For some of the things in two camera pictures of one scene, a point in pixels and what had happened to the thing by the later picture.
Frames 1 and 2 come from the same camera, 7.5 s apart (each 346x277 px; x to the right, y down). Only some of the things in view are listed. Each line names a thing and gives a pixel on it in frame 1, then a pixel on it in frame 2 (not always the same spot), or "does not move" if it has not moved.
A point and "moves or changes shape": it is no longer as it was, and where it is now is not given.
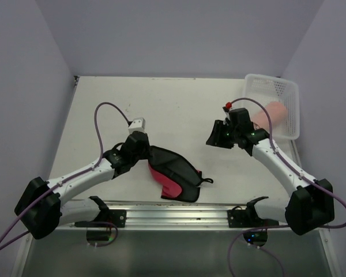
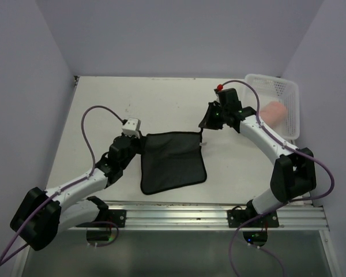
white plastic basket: x=270 y=89 does not move
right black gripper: x=215 y=138 → x=207 y=122
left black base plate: x=117 y=217 does not move
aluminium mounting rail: x=180 y=217 does not move
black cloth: x=177 y=168 moves or changes shape
